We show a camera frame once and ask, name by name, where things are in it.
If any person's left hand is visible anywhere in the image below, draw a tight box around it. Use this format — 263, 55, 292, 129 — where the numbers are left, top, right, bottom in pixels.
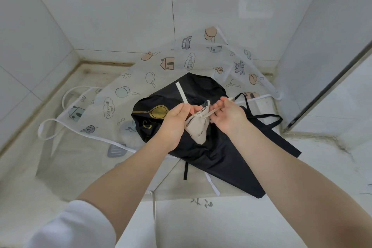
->
156, 102, 204, 154

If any metal door frame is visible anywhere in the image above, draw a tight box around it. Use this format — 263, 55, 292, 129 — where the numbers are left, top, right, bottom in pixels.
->
283, 42, 372, 134

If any white sleeve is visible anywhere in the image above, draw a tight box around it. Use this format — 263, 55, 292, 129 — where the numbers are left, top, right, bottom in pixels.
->
25, 200, 117, 248

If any white apron cartoon print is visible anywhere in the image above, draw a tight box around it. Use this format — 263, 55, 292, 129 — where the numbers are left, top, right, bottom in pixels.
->
38, 26, 283, 229

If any black apron gold print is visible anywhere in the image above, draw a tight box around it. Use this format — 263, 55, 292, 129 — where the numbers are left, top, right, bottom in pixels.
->
131, 72, 302, 199

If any person's right forearm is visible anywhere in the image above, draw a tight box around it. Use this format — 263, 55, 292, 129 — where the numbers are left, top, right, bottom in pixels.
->
227, 123, 372, 248

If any person's right hand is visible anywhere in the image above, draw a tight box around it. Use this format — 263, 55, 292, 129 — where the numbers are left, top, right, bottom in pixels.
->
209, 96, 251, 139

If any beige apron white strap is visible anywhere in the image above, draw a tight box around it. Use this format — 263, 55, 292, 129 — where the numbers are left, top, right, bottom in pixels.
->
175, 82, 236, 145

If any person's left forearm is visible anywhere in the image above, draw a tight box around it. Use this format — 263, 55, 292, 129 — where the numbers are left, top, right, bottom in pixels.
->
76, 138, 178, 248

